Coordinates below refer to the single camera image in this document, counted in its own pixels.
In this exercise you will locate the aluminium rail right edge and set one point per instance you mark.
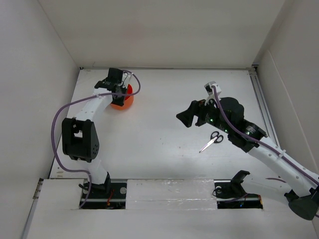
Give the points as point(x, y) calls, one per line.
point(262, 104)

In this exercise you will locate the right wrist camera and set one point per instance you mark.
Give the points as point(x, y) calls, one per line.
point(213, 91)

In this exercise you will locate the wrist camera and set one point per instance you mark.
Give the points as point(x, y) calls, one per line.
point(127, 76)
point(213, 91)

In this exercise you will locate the black handled scissors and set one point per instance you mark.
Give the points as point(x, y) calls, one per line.
point(215, 137)

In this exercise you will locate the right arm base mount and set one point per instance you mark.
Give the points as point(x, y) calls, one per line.
point(230, 194)

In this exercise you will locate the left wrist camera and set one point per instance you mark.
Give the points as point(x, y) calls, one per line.
point(127, 76)

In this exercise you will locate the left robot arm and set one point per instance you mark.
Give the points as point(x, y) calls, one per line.
point(79, 135)

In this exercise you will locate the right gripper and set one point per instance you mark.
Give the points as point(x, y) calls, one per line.
point(187, 116)

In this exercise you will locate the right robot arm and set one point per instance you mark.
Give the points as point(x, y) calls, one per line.
point(296, 186)

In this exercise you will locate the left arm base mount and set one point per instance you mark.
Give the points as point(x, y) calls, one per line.
point(114, 200)

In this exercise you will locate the orange round organizer container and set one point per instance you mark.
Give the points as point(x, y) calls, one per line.
point(127, 102)

